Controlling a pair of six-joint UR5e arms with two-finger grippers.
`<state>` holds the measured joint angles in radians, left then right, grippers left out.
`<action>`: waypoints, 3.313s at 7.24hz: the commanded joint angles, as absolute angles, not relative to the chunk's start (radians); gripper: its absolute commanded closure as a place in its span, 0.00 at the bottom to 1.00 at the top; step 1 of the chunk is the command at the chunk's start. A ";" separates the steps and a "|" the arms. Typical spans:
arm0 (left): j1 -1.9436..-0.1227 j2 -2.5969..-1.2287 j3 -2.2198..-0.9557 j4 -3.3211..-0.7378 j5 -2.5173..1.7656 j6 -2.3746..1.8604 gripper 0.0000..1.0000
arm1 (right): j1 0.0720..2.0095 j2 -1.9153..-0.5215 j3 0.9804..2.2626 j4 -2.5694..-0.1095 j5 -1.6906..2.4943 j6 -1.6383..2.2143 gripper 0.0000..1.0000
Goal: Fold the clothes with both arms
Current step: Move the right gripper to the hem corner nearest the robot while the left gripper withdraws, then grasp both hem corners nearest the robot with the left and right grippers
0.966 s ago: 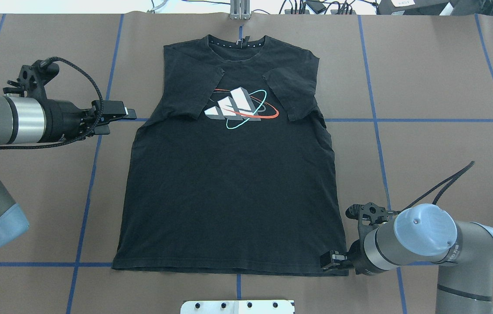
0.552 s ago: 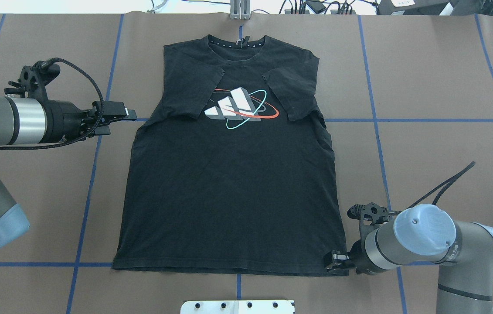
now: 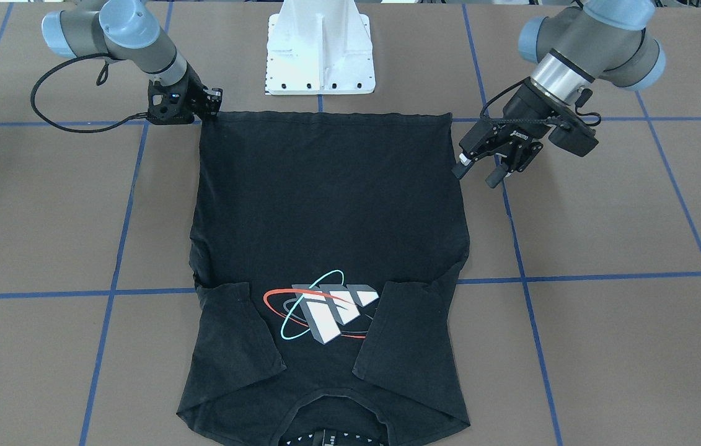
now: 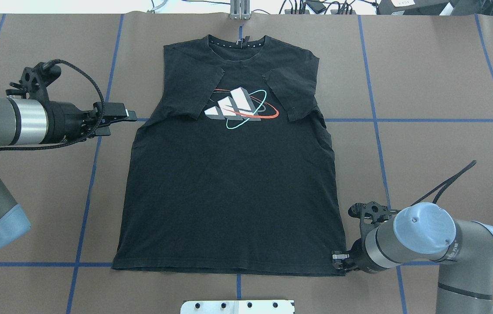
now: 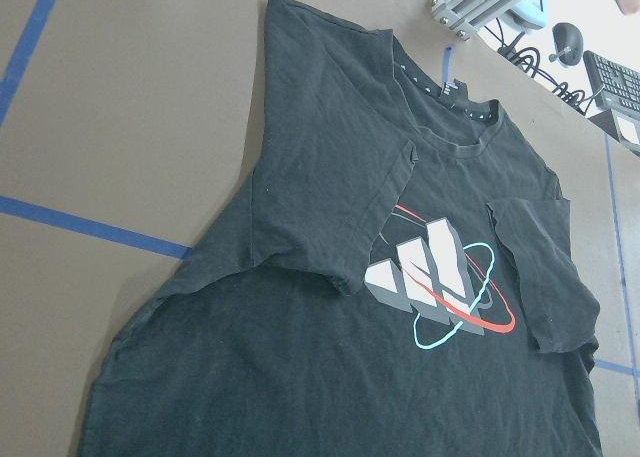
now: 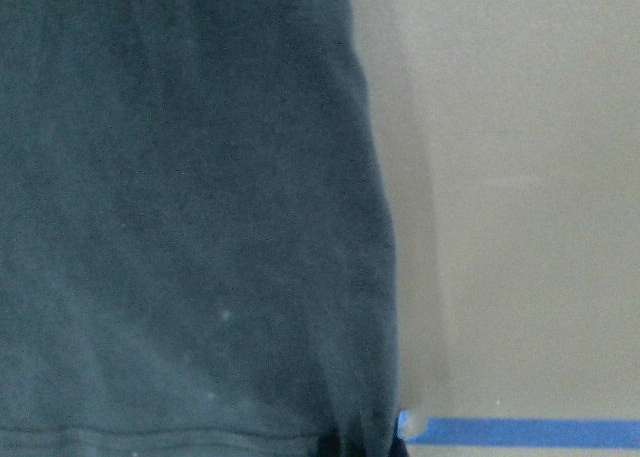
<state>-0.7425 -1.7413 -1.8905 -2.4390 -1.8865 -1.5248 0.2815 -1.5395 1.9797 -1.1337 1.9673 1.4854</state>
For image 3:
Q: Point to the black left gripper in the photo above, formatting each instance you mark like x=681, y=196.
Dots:
x=524, y=108

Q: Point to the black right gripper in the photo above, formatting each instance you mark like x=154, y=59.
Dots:
x=199, y=87

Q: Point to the black printed t-shirt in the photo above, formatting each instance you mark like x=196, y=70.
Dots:
x=326, y=250

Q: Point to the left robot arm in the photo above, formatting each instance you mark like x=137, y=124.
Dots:
x=606, y=40

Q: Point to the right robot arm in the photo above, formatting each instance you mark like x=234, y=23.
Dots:
x=126, y=30

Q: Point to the brown table mat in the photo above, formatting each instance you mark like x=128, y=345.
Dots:
x=569, y=363

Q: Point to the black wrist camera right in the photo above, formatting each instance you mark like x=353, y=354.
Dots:
x=169, y=104

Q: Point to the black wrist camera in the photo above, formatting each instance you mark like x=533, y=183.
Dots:
x=573, y=135
x=169, y=104

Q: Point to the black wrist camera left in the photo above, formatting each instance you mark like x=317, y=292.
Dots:
x=573, y=135

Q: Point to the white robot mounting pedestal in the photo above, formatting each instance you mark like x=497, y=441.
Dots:
x=319, y=47

